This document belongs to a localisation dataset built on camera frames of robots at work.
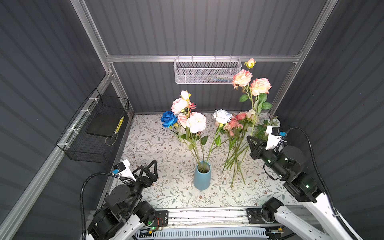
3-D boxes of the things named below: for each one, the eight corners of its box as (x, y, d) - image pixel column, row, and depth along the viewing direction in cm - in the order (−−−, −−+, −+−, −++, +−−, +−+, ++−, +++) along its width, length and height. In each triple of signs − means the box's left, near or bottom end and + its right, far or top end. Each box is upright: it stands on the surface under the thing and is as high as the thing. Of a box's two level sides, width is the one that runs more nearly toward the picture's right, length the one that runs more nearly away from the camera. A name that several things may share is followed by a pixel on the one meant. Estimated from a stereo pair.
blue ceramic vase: (194, 193, 83) (193, 179, 67) (194, 177, 89) (193, 160, 72) (209, 193, 83) (212, 179, 67) (208, 177, 89) (210, 160, 72)
